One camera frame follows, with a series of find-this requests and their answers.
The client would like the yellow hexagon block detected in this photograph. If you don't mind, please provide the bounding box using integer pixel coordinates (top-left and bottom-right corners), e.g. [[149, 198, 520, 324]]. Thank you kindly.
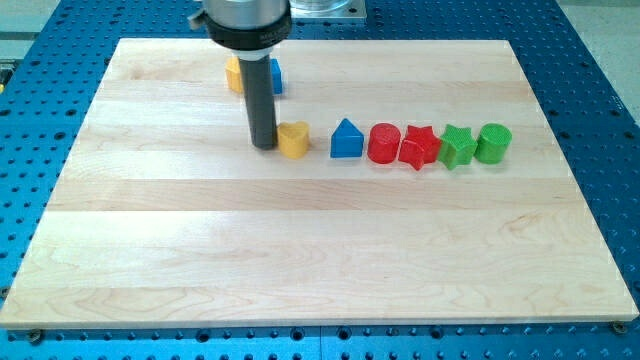
[[225, 57, 244, 94]]

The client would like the blue pentagon house block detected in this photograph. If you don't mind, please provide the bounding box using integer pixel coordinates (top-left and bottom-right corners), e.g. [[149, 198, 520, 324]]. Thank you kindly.
[[330, 118, 364, 158]]

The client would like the yellow heart block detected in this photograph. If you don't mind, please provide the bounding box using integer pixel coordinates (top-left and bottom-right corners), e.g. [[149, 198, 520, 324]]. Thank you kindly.
[[277, 121, 310, 159]]

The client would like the red cylinder block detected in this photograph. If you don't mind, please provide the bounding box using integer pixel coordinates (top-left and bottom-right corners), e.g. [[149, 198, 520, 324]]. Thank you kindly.
[[367, 123, 401, 164]]

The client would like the red star block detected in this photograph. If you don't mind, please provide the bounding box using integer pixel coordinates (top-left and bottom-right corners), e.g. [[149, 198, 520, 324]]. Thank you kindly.
[[398, 125, 442, 171]]

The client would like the blue cube block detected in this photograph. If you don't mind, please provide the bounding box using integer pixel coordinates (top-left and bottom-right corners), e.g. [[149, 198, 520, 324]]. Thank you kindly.
[[270, 58, 283, 95]]

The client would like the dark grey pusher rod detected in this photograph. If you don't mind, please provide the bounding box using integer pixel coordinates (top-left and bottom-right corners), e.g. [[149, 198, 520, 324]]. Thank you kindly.
[[239, 55, 277, 150]]

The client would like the green star block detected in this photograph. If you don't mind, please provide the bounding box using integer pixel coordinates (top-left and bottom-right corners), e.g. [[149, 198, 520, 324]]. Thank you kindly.
[[437, 124, 478, 170]]

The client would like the light wooden board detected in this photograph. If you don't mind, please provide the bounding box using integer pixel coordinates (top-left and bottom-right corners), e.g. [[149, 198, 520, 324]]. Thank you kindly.
[[1, 38, 638, 329]]

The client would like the green cylinder block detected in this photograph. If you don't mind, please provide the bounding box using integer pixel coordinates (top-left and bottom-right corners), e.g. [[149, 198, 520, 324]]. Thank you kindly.
[[474, 123, 512, 165]]

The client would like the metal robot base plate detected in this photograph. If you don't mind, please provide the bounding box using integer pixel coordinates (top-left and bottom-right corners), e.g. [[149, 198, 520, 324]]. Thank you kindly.
[[290, 0, 367, 21]]

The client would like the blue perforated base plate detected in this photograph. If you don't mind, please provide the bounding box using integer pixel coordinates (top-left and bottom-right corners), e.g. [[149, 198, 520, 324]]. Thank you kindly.
[[1, 0, 639, 359]]

